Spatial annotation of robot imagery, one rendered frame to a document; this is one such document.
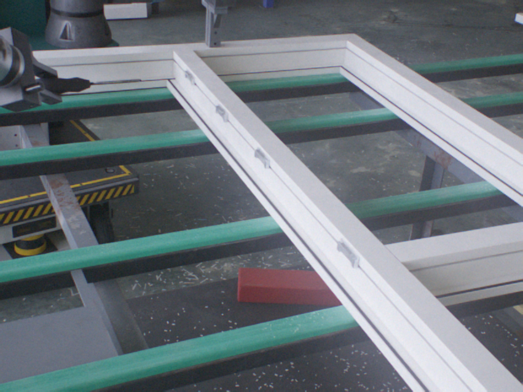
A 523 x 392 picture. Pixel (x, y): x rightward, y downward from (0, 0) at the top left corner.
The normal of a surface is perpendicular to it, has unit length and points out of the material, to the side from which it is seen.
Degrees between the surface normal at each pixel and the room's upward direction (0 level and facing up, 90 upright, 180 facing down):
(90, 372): 0
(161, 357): 0
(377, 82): 90
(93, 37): 70
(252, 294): 90
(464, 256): 90
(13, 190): 0
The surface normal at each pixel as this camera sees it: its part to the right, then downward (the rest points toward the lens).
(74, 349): 0.07, -0.88
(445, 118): -0.92, 0.12
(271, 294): 0.02, 0.47
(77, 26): 0.18, 0.15
